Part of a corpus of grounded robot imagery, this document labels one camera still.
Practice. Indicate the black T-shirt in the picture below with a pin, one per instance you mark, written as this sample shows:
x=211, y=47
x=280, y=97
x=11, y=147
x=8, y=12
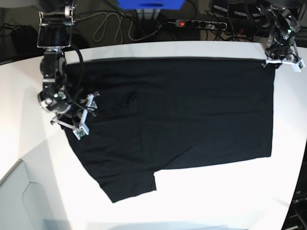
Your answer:
x=163, y=114

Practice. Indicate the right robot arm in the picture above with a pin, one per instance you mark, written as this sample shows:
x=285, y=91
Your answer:
x=54, y=36

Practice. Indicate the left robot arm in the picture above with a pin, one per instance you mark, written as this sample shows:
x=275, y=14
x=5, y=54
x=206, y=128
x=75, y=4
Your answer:
x=283, y=25

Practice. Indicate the blue box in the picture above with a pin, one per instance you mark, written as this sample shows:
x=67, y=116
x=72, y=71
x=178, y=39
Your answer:
x=150, y=4

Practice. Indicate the black power strip red switch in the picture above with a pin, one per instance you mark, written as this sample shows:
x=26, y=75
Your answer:
x=199, y=24

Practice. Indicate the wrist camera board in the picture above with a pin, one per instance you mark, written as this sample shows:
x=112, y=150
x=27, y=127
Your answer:
x=298, y=65
x=81, y=131

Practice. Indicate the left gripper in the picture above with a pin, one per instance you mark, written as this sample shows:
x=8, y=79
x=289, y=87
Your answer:
x=280, y=52

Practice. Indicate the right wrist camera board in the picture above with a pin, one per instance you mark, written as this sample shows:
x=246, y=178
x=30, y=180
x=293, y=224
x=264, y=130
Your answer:
x=81, y=131

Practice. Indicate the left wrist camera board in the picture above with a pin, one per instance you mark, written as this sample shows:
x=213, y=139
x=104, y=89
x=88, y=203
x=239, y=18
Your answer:
x=298, y=65

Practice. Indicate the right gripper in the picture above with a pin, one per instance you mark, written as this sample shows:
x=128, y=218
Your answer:
x=64, y=108

